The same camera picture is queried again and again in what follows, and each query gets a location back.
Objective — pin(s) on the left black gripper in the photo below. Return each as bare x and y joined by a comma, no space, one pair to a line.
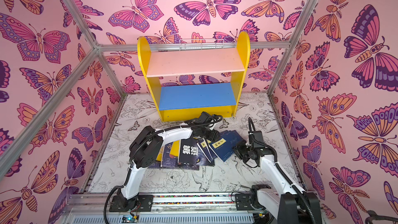
215,135

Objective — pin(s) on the yellow bookshelf with coloured shelves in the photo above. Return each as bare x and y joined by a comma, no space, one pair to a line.
185,102

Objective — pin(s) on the dark purple flat booklet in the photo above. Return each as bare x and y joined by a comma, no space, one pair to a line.
157,165

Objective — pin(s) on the black book with white title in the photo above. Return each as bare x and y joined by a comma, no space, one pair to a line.
191,154

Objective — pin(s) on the yellow book under black book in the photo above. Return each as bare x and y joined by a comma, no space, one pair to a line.
175,148

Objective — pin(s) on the green circuit board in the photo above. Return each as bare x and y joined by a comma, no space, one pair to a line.
130,219

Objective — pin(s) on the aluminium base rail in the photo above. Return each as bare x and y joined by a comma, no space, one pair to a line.
155,202

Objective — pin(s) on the dark purple illustrated book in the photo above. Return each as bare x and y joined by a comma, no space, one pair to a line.
167,160

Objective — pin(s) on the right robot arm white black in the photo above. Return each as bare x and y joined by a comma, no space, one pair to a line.
285,200

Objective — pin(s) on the yellow book with cartoon boy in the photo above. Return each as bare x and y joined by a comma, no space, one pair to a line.
160,155

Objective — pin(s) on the navy book yellow label large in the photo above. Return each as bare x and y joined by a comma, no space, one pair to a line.
223,148

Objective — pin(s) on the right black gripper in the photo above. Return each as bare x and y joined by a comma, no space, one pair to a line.
241,152

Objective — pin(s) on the white slotted cable duct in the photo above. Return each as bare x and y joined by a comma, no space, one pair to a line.
217,218

